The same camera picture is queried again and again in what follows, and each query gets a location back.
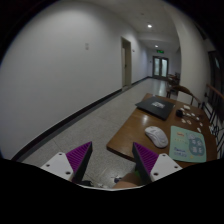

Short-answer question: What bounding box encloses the wooden chair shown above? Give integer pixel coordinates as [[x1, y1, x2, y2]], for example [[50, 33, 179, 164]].
[[166, 85, 201, 108]]

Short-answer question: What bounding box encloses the green exit sign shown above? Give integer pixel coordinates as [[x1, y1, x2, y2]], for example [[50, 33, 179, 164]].
[[156, 50, 164, 54]]

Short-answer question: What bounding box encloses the wooden table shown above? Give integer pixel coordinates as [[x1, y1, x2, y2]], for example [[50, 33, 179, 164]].
[[107, 97, 217, 168]]

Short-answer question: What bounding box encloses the black closed laptop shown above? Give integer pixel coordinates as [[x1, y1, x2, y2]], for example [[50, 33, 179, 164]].
[[136, 96, 175, 120]]

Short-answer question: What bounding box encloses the white computer mouse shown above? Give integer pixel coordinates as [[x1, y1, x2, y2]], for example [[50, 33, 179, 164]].
[[145, 126, 168, 148]]

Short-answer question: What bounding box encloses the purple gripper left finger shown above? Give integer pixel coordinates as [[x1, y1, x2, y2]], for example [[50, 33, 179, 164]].
[[40, 141, 94, 185]]

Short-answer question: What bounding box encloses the small black box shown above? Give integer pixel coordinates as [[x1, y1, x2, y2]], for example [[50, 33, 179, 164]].
[[176, 110, 183, 118]]

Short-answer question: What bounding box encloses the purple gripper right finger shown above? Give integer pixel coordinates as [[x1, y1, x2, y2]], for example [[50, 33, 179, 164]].
[[131, 141, 183, 185]]

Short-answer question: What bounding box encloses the glass double door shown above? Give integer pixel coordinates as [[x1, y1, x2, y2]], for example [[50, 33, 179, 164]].
[[153, 56, 169, 80]]

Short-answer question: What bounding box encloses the grey side door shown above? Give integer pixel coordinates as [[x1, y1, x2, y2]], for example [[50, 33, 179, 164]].
[[121, 38, 132, 87]]

